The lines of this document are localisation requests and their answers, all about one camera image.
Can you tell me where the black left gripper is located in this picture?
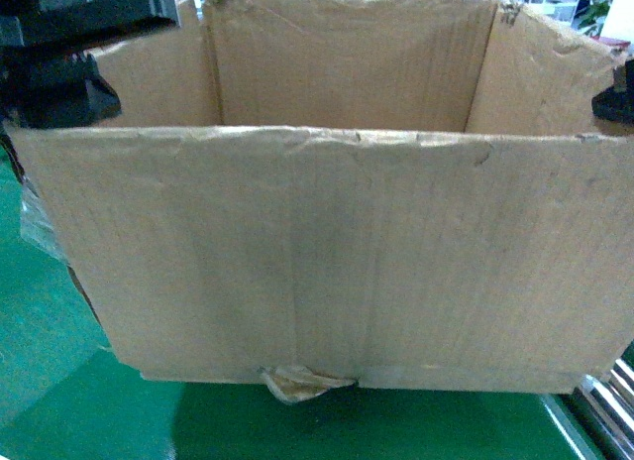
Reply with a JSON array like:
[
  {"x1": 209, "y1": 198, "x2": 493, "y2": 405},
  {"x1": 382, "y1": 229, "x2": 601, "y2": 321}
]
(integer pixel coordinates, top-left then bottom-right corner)
[{"x1": 1, "y1": 52, "x2": 122, "y2": 129}]

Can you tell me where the metal roller conveyor rack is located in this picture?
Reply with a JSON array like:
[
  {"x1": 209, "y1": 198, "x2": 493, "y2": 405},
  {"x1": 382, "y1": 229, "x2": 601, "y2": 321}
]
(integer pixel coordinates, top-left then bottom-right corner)
[{"x1": 568, "y1": 344, "x2": 633, "y2": 459}]

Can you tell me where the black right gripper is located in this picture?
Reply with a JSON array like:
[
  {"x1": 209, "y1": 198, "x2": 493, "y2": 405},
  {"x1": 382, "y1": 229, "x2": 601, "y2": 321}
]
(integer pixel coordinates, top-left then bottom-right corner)
[{"x1": 591, "y1": 58, "x2": 633, "y2": 125}]

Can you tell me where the green potted plant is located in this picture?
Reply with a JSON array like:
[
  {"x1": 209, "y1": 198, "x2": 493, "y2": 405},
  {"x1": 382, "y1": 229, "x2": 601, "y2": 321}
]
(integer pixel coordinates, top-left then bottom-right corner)
[{"x1": 576, "y1": 0, "x2": 613, "y2": 37}]

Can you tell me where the brown cardboard box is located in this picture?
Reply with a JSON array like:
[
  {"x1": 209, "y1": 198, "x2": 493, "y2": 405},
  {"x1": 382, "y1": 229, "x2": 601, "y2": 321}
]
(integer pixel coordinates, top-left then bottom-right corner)
[{"x1": 9, "y1": 0, "x2": 633, "y2": 393}]

